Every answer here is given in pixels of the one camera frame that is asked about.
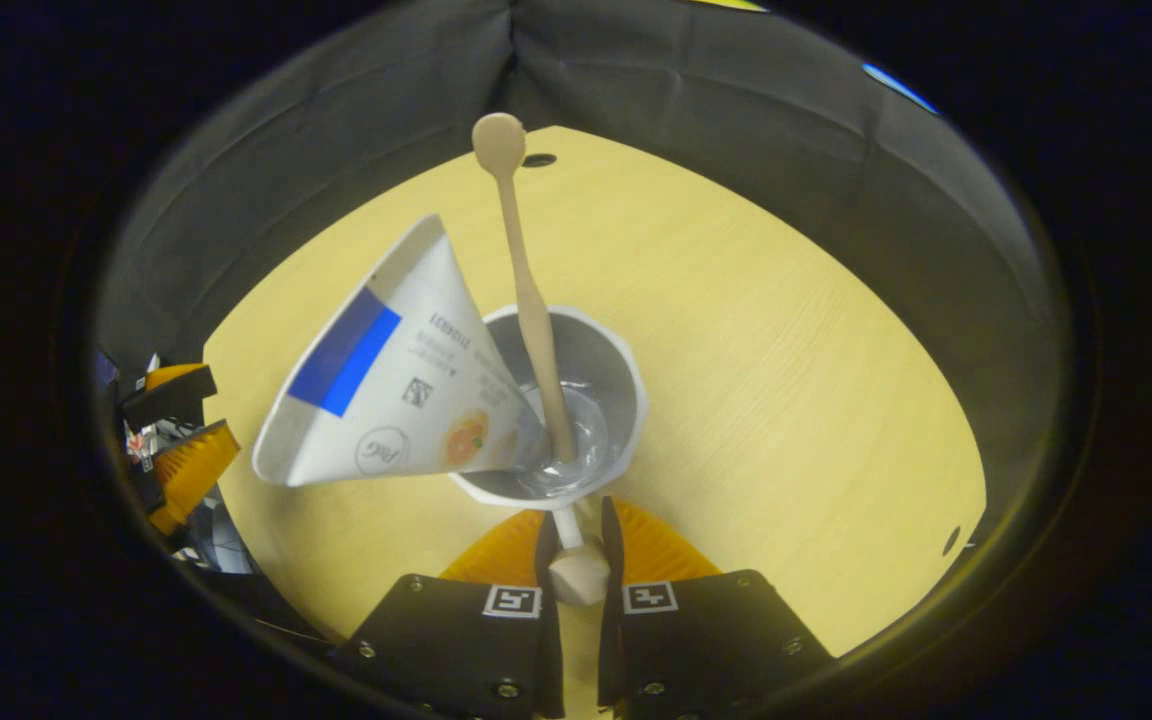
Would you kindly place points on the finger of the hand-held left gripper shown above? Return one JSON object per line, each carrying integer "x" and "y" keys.
{"x": 171, "y": 395}
{"x": 191, "y": 465}

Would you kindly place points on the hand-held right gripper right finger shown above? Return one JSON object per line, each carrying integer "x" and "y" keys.
{"x": 696, "y": 650}

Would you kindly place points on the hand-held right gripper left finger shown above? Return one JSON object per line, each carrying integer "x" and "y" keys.
{"x": 466, "y": 650}

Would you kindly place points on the white toothpaste tube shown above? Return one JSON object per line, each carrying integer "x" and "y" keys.
{"x": 406, "y": 380}

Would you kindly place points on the beige toothbrush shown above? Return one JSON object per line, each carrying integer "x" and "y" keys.
{"x": 521, "y": 260}

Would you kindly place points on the black backdrop cloth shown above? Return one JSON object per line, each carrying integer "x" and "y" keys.
{"x": 736, "y": 120}

